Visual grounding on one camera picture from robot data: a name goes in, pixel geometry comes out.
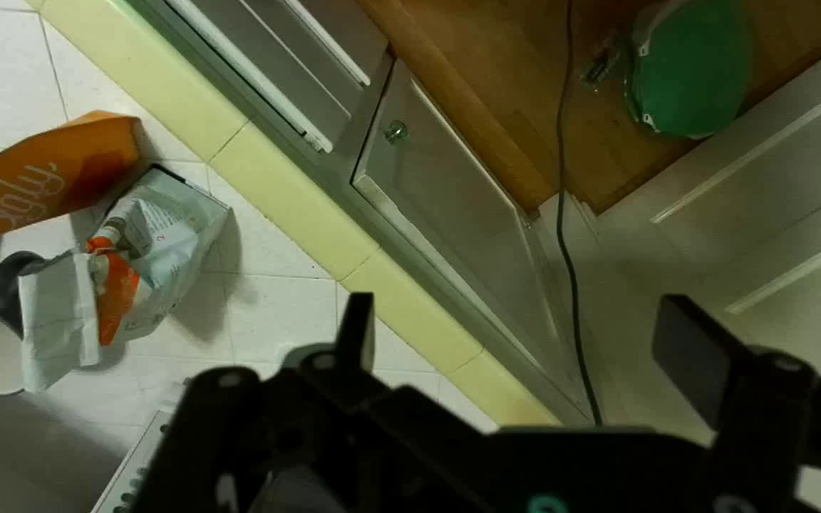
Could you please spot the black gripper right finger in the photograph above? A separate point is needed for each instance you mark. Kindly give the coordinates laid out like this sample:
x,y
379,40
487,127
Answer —
x,y
705,361

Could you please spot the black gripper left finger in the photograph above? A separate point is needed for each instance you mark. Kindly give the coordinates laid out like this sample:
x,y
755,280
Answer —
x,y
353,330

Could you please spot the metal cabinet knob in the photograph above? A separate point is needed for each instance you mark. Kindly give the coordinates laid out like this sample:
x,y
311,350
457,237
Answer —
x,y
393,133

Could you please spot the white panelled door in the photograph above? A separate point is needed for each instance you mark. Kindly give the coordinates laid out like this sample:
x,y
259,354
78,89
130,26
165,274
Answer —
x,y
789,173

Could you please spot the crumpled grey white bag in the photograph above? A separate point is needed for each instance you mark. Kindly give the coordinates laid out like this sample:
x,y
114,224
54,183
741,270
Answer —
x,y
164,237

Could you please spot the white microwave oven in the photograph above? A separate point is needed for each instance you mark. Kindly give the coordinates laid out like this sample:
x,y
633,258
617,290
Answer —
x,y
41,458

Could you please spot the orange snack bag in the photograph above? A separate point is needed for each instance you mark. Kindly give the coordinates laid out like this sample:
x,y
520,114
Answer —
x,y
41,181

